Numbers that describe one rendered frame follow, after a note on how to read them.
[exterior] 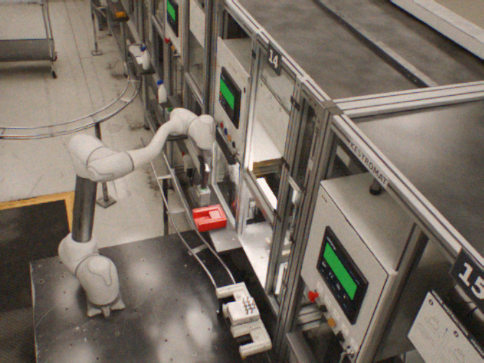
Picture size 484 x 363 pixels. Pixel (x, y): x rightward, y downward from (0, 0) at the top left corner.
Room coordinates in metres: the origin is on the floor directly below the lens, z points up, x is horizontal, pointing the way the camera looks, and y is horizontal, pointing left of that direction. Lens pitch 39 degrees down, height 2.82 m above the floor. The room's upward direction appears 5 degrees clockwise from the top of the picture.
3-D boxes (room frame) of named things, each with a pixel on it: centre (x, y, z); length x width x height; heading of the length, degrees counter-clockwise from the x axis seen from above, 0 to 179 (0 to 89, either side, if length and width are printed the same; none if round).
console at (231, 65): (2.19, -0.01, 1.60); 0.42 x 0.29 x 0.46; 24
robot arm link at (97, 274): (1.62, 0.65, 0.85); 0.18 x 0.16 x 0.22; 48
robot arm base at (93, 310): (1.60, 0.64, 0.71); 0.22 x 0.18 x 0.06; 24
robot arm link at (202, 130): (2.17, 0.22, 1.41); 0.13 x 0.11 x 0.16; 48
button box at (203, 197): (2.16, 0.20, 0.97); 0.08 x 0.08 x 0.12; 24
